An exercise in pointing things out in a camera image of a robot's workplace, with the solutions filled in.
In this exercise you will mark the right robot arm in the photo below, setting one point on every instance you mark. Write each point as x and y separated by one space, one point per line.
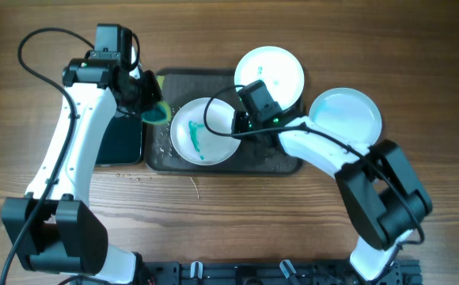
383 195

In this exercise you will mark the dark brown serving tray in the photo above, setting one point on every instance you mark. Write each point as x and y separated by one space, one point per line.
181 85

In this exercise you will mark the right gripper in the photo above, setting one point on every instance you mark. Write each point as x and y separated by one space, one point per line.
239 124

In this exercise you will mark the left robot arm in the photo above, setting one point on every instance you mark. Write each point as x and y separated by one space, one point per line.
52 227

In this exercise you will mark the black water basin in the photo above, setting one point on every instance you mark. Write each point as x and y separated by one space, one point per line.
122 141

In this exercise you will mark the white plate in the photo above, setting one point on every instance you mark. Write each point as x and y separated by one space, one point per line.
191 139
348 113
281 72

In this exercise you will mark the green yellow sponge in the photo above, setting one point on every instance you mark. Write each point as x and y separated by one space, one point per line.
155 110

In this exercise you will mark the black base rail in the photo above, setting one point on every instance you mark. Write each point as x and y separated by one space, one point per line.
286 272

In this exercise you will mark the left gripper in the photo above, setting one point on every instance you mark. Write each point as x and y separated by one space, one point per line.
151 92

